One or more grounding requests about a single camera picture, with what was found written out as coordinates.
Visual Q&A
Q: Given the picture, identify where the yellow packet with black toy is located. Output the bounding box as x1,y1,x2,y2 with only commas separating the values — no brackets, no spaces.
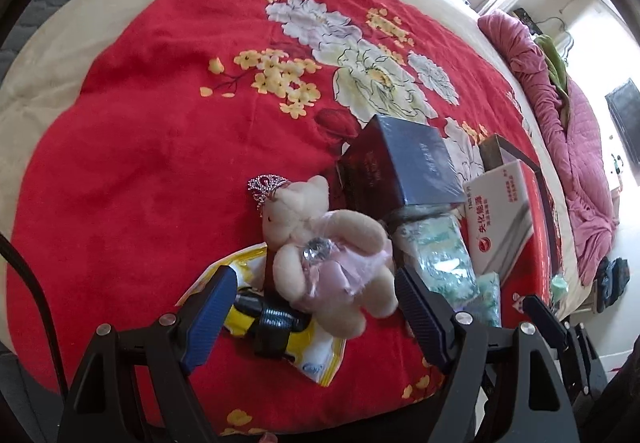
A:
177,245,347,386

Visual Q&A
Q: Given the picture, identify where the black device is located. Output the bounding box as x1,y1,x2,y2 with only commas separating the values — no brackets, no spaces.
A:
512,8,543,36

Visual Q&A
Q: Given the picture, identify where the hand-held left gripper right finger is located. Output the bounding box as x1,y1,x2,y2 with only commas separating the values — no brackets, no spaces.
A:
395,267,581,443

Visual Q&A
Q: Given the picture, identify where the red floral blanket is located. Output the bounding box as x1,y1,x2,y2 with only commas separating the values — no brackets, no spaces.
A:
7,0,571,434

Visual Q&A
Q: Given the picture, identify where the dark blue box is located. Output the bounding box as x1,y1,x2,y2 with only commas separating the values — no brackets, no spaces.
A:
336,114,467,219

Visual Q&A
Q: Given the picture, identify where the red and white box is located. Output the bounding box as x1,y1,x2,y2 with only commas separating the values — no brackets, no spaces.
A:
462,160,553,324

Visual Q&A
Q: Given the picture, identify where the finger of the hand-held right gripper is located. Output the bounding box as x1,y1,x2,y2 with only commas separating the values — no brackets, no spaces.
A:
570,323,608,394
522,295,573,354

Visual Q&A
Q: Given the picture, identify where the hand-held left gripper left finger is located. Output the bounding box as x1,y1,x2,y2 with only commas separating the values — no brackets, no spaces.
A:
57,267,239,443

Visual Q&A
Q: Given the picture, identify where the dark shoe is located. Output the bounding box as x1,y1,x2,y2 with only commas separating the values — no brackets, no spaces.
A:
595,257,613,314
611,258,630,309

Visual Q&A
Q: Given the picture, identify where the dark flat screen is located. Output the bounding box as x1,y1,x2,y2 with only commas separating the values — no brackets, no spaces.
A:
605,78,640,149

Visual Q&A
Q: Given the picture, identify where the cream bed sheet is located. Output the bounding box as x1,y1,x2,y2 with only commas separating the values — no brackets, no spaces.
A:
0,0,591,354

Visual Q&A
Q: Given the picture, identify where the black cable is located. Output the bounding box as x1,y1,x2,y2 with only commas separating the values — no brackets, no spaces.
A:
0,232,68,391

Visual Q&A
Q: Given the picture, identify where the pink quilt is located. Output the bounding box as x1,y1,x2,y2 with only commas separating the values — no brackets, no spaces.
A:
477,9,621,286

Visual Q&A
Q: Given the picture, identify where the green cloth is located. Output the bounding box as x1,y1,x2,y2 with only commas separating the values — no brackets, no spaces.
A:
534,34,571,124

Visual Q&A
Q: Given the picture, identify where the beige bear plush pink dress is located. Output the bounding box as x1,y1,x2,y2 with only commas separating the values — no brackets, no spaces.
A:
247,173,400,339

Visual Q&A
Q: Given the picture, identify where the green patterned tissue pack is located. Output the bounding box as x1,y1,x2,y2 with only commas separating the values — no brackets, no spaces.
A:
392,213,478,309
470,272,502,329

